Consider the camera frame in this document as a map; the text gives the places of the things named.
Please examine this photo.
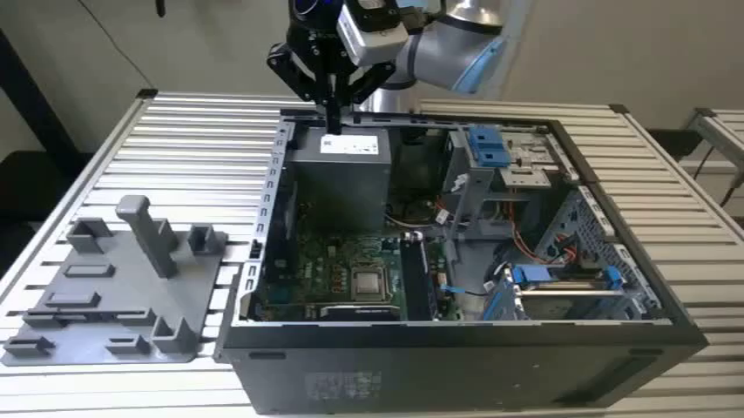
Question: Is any metal CPU socket cover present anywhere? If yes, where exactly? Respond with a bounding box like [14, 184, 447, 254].
[348, 263, 396, 302]

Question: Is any graphics card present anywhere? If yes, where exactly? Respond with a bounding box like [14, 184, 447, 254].
[305, 304, 404, 323]

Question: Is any grey metal drive cage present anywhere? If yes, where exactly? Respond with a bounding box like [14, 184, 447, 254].
[445, 128, 579, 239]

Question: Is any grey plastic parts rack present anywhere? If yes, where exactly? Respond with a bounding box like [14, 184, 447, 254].
[0, 194, 231, 366]

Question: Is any black PC case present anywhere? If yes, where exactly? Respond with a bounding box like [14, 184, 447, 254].
[213, 108, 710, 415]

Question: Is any green motherboard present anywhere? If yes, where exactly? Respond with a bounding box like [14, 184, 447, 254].
[265, 230, 467, 323]

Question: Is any grey power supply unit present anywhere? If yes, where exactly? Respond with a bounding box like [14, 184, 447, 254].
[288, 128, 392, 232]

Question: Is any hard disk in blue carrier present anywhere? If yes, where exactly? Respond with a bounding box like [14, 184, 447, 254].
[487, 263, 630, 322]

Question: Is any black case fan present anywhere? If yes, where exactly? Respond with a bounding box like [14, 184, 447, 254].
[270, 176, 301, 287]

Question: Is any metal slat side table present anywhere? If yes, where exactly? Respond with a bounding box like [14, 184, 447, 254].
[678, 106, 744, 219]

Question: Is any silver CPU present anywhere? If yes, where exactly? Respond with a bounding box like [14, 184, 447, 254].
[354, 272, 389, 295]

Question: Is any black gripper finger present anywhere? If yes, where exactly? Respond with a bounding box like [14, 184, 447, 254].
[266, 41, 337, 134]
[333, 62, 400, 134]

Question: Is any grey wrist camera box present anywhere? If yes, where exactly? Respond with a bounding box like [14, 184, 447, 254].
[336, 0, 409, 67]

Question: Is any blue plastic drive latch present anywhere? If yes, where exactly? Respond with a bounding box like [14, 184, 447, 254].
[468, 125, 512, 169]

